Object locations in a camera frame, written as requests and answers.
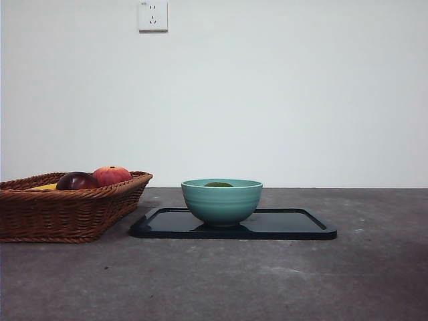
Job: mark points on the white wall socket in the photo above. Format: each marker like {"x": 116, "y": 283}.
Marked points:
{"x": 153, "y": 16}

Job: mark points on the yellow banana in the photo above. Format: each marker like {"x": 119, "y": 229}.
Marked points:
{"x": 45, "y": 187}

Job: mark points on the teal ceramic bowl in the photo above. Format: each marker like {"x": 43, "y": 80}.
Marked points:
{"x": 222, "y": 204}

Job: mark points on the dark rectangular tray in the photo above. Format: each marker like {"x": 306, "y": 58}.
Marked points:
{"x": 294, "y": 227}

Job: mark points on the red apple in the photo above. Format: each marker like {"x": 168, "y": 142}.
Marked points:
{"x": 113, "y": 174}

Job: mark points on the green avocado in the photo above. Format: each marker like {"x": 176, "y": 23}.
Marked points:
{"x": 219, "y": 184}

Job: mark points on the brown wicker basket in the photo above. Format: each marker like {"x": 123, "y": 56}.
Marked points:
{"x": 60, "y": 214}

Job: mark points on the dark red plum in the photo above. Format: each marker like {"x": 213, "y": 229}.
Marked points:
{"x": 77, "y": 181}

